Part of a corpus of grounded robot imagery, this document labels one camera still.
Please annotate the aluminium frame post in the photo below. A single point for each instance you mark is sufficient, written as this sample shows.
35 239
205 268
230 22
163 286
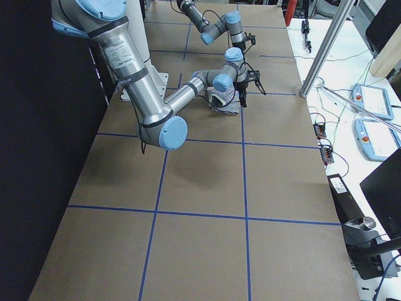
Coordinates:
328 41

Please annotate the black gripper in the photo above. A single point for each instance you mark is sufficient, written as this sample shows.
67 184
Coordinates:
241 86
242 44

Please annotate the black grabber tool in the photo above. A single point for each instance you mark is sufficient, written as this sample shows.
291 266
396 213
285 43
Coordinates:
305 30

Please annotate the black monitor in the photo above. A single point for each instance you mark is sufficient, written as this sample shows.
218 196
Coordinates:
381 189

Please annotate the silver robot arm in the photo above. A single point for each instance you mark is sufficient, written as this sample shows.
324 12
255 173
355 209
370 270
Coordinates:
227 23
117 29

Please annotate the far blue teach pendant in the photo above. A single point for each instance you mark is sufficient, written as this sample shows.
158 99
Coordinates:
373 99

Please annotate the black desktop box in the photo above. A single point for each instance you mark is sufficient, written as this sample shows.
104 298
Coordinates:
358 230

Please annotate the blue teach pendant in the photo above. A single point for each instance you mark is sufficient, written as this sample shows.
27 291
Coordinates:
373 99
376 141

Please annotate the striped polo shirt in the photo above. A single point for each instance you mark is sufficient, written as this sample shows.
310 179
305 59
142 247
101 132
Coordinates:
224 102

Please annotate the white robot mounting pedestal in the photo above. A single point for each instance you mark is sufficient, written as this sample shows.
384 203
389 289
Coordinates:
151 83

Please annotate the white-tipped metal grabber stick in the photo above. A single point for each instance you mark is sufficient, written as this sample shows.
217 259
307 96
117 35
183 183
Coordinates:
321 85

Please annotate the near blue teach pendant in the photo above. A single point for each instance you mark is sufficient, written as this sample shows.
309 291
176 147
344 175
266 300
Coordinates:
376 141

